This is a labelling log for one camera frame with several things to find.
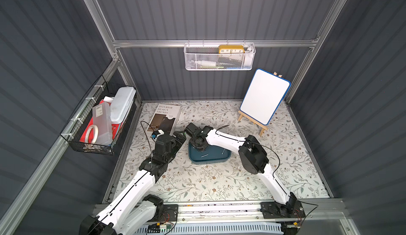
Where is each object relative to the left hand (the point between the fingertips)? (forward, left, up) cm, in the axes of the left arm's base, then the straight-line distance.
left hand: (182, 136), depth 79 cm
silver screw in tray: (-2, -11, -17) cm, 21 cm away
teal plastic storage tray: (-1, -15, -18) cm, 23 cm away
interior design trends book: (+32, +18, -15) cm, 40 cm away
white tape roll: (-9, +32, +15) cm, 36 cm away
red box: (-1, +29, +10) cm, 31 cm away
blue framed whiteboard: (+22, -45, +7) cm, 51 cm away
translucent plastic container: (+1, +34, +14) cm, 37 cm away
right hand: (+6, -5, -17) cm, 19 cm away
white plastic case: (+12, +28, +15) cm, 34 cm away
